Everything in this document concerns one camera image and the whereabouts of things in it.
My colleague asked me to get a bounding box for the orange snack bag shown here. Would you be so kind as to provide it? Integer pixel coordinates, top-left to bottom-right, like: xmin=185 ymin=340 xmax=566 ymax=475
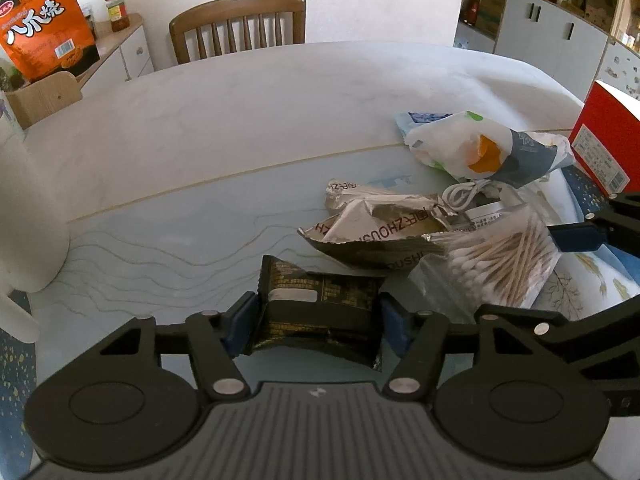
xmin=0 ymin=0 xmax=98 ymax=82

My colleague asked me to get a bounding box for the small cardboard box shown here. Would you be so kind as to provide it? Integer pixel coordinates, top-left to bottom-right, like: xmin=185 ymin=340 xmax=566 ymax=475
xmin=2 ymin=71 xmax=83 ymax=128

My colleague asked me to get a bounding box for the white usb cable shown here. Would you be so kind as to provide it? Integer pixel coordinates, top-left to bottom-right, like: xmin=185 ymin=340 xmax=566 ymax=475
xmin=442 ymin=177 xmax=506 ymax=211

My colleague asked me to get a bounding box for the dark snack packet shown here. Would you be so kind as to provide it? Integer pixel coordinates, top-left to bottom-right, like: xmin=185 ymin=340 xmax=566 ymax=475
xmin=250 ymin=255 xmax=386 ymax=372

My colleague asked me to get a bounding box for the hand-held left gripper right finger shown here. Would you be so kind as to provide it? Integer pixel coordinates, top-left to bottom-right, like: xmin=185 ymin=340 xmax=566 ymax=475
xmin=379 ymin=292 xmax=540 ymax=403

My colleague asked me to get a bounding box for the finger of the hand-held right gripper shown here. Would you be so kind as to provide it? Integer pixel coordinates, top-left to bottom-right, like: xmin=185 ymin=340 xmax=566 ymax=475
xmin=548 ymin=192 xmax=640 ymax=261
xmin=475 ymin=296 xmax=640 ymax=418

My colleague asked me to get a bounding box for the bag of cotton swabs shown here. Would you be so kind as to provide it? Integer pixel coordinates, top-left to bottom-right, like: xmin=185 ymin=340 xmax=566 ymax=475
xmin=407 ymin=205 xmax=563 ymax=321

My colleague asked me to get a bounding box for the blue tissue pack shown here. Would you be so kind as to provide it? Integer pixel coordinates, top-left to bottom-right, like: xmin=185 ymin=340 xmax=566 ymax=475
xmin=394 ymin=110 xmax=453 ymax=142

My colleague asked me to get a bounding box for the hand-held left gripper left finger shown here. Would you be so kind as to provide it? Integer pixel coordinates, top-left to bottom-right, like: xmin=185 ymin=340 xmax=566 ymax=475
xmin=95 ymin=291 xmax=261 ymax=402

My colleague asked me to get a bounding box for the grey cabinet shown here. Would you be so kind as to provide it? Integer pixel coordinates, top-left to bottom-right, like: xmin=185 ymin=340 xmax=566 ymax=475
xmin=452 ymin=0 xmax=640 ymax=106

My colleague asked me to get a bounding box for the white desktop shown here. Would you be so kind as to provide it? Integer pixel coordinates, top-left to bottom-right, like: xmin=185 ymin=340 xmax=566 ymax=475
xmin=22 ymin=40 xmax=586 ymax=225

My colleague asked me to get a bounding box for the wooden chair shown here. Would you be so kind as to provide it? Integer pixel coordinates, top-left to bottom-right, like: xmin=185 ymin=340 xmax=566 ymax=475
xmin=168 ymin=0 xmax=307 ymax=66

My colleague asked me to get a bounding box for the small silver foil packet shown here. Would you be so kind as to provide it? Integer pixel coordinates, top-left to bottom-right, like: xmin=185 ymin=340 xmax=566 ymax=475
xmin=325 ymin=179 xmax=401 ymax=211

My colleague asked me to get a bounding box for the white sideboard cabinet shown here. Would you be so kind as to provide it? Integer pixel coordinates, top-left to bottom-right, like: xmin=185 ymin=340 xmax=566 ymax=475
xmin=75 ymin=12 xmax=156 ymax=98

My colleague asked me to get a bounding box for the large silver foil packet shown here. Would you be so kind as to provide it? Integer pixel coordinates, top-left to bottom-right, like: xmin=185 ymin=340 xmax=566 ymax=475
xmin=297 ymin=197 xmax=473 ymax=277

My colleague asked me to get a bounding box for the white plastic bag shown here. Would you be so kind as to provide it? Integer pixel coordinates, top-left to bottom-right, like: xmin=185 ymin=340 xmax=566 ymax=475
xmin=404 ymin=110 xmax=513 ymax=183

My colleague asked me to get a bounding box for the red cardboard box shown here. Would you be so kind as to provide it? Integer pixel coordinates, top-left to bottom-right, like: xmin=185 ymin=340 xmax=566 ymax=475
xmin=570 ymin=80 xmax=640 ymax=198

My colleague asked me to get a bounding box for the red-lidded jar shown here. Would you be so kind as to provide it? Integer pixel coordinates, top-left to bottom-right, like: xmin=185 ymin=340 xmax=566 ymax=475
xmin=104 ymin=0 xmax=132 ymax=33

